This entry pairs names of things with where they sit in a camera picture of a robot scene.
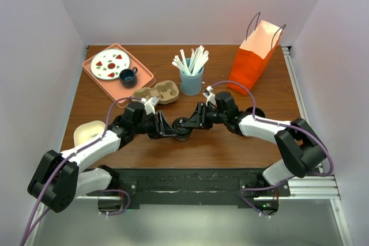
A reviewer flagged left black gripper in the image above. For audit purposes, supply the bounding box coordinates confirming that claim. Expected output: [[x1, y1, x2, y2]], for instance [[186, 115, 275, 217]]
[[133, 111, 176, 139]]

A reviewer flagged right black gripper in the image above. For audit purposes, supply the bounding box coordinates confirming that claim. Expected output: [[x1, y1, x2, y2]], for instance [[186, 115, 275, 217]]
[[184, 103, 227, 131]]

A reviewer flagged black lid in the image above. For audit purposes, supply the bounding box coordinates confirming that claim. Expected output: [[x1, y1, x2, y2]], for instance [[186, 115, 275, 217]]
[[172, 117, 192, 139]]

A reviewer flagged black coffee cup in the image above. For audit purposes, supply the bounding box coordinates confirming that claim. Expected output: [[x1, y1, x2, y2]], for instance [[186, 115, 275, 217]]
[[246, 107, 265, 118], [176, 136, 189, 142]]

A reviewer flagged orange paper bag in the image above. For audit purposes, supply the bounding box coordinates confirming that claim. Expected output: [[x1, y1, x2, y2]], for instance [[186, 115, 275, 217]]
[[228, 12, 285, 96]]

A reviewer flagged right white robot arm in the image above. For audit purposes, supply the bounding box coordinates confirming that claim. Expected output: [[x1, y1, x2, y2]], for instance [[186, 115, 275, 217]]
[[183, 90, 327, 196]]

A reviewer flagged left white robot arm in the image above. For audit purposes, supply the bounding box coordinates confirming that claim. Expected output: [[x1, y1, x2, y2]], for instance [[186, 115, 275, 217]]
[[27, 101, 177, 213]]

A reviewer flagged blue straw holder cup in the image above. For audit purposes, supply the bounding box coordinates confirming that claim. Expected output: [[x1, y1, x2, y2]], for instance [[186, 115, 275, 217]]
[[179, 67, 204, 96]]

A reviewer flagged cardboard cup carrier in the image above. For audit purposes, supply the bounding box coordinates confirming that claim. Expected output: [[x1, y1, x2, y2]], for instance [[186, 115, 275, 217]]
[[132, 80, 179, 105]]

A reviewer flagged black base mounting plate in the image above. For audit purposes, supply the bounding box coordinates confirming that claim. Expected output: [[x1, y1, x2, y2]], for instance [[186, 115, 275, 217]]
[[74, 167, 292, 211]]

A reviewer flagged dark blue mug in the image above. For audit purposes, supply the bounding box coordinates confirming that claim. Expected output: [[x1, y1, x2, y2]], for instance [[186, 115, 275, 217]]
[[119, 67, 138, 89]]

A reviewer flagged white wrapped straws bundle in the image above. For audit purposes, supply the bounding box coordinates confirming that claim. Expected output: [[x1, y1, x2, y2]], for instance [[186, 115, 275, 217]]
[[171, 45, 209, 77]]

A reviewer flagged cream panda plate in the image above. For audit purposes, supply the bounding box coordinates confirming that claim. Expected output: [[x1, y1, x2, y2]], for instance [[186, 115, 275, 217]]
[[73, 120, 106, 146]]

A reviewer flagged watermelon pattern plate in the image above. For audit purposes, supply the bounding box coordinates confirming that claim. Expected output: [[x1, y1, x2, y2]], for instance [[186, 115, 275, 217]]
[[90, 49, 131, 81]]

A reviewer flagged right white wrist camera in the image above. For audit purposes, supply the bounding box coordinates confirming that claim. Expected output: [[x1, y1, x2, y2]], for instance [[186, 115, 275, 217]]
[[203, 86, 216, 107]]

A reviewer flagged aluminium frame rail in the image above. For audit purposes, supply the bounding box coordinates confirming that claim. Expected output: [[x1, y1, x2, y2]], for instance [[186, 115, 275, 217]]
[[281, 46, 354, 245]]

